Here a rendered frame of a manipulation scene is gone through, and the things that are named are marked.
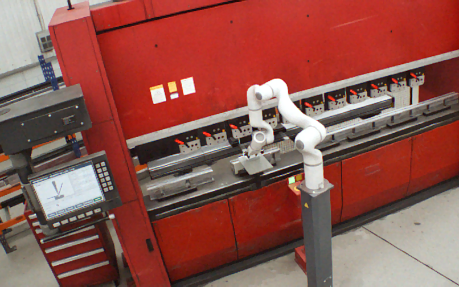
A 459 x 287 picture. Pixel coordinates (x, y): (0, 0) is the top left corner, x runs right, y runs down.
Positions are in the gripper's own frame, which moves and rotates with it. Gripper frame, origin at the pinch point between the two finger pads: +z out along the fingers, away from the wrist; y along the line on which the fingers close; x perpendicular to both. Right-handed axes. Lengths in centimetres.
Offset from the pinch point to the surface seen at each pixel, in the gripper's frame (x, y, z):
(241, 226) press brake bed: 41, 19, 38
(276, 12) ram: -66, -34, -74
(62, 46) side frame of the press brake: -66, 107, -94
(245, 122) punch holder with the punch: -19.4, 0.3, -17.0
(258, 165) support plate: 11.7, 1.4, -6.9
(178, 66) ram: -56, 40, -56
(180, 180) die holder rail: -2, 56, 9
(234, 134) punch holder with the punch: -15.4, 9.9, -12.3
